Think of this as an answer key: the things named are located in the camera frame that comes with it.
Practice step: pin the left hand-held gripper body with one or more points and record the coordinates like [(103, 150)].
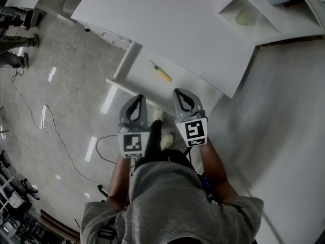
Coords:
[(133, 142)]

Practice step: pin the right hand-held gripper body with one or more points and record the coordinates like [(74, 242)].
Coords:
[(194, 132)]

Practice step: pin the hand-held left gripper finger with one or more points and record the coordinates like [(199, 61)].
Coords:
[(144, 113), (123, 116)]

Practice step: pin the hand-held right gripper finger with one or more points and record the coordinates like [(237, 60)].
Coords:
[(198, 104), (177, 105)]

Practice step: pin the white drawer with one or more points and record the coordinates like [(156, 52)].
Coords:
[(144, 77)]

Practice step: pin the person's left forearm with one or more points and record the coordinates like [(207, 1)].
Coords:
[(119, 179)]

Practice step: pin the person's right forearm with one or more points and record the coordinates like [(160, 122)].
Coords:
[(215, 171)]

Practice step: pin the person's white shoe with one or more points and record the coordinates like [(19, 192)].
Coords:
[(159, 114), (167, 140)]

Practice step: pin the person's black trouser leg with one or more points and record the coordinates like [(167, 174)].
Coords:
[(153, 138)]

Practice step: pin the black waist bag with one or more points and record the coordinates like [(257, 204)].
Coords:
[(175, 156)]

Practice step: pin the person's grey shirt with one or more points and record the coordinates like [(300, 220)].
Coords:
[(172, 205)]

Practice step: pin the white wheeled cabinet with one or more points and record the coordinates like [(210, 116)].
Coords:
[(109, 33)]

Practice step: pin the pale green round object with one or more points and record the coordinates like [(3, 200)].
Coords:
[(244, 18)]

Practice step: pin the wooden planks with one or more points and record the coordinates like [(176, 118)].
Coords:
[(59, 225)]

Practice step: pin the white shelf organizer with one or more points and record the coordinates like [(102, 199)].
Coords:
[(274, 19)]

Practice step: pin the black equipment clutter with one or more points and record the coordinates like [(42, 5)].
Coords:
[(17, 207)]

